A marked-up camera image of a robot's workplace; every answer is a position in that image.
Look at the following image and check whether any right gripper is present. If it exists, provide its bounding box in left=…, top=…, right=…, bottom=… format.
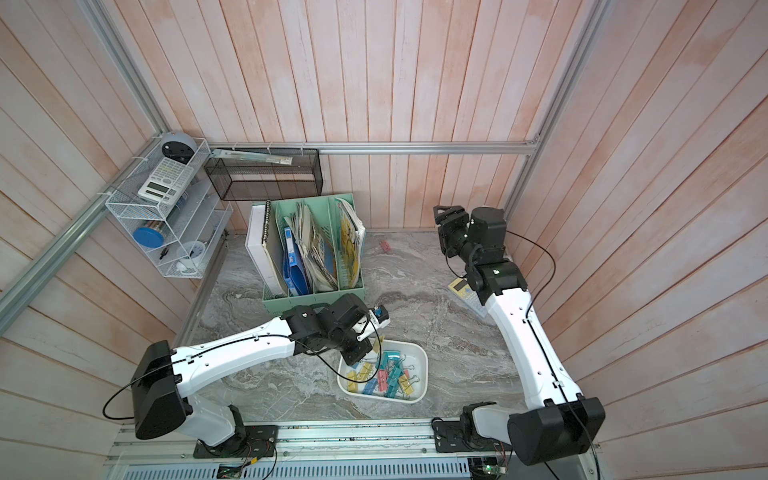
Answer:
left=436, top=205, right=481, bottom=272

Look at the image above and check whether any yellow binder clip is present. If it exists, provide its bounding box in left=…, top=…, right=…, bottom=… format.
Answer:
left=347, top=371, right=359, bottom=393
left=357, top=362, right=375, bottom=383
left=398, top=373, right=414, bottom=398

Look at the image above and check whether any white plastic storage box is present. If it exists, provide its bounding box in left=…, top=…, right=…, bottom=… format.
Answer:
left=337, top=340, right=429, bottom=404

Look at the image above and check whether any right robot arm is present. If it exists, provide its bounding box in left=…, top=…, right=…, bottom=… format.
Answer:
left=433, top=205, right=606, bottom=465

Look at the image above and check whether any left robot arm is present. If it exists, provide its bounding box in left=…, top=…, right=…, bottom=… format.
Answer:
left=128, top=294, right=389, bottom=458

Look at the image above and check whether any yellow blue calculator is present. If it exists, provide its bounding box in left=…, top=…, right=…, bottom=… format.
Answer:
left=448, top=278, right=487, bottom=319

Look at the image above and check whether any blue file folder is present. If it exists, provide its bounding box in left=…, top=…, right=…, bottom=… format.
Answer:
left=283, top=227, right=311, bottom=296

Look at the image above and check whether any yellow art book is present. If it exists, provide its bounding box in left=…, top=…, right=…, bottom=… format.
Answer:
left=336, top=198, right=366, bottom=289

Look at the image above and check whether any green file organizer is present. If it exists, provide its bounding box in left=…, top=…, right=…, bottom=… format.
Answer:
left=246, top=193, right=366, bottom=316

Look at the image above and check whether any white tape roll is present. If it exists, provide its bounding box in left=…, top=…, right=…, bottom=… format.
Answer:
left=176, top=240, right=206, bottom=275

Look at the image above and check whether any ruler on basket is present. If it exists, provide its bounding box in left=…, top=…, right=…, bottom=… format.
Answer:
left=211, top=149, right=293, bottom=166

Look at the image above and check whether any black mesh basket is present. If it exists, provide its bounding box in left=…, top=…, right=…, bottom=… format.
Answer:
left=205, top=147, right=324, bottom=202

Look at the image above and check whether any blue lid jar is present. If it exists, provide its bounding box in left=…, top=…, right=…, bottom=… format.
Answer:
left=132, top=220, right=165, bottom=249

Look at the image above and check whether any white desk calculator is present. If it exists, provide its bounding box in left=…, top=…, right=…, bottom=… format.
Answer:
left=138, top=157, right=194, bottom=206

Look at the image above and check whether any grey round speaker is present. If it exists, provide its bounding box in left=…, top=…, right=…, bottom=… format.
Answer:
left=161, top=132, right=198, bottom=165

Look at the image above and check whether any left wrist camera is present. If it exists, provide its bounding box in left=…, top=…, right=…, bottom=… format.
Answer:
left=353, top=305, right=390, bottom=341

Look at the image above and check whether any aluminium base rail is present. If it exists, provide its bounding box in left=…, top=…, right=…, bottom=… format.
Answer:
left=100, top=419, right=612, bottom=479

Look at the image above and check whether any white wire shelf rack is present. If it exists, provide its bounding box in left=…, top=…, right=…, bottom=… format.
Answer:
left=106, top=135, right=232, bottom=280

